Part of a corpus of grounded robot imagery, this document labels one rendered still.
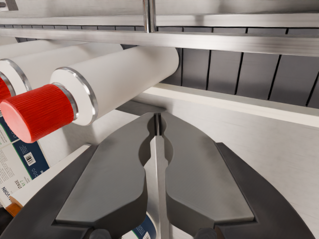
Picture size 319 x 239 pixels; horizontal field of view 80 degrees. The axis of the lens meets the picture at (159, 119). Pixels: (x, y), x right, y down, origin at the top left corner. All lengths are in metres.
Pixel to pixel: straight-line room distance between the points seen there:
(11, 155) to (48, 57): 0.44
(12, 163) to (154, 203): 0.40
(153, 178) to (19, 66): 0.33
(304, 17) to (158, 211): 0.46
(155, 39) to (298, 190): 0.34
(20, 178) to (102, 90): 0.56
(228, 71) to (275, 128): 0.13
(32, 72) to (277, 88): 0.27
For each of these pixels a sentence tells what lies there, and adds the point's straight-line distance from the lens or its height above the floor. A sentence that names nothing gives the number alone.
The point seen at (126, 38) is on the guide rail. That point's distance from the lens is 0.22.
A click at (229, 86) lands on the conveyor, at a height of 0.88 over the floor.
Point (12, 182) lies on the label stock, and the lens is 0.69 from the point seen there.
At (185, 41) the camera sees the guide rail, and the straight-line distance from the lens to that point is 0.18.
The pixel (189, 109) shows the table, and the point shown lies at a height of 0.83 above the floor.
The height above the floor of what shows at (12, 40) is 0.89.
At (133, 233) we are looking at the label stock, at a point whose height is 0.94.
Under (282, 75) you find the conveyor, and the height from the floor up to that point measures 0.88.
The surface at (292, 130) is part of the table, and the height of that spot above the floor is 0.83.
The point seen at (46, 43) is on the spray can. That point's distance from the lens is 0.33.
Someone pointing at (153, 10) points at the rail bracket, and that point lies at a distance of 0.20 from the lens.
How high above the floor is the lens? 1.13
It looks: 48 degrees down
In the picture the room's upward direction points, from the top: 132 degrees counter-clockwise
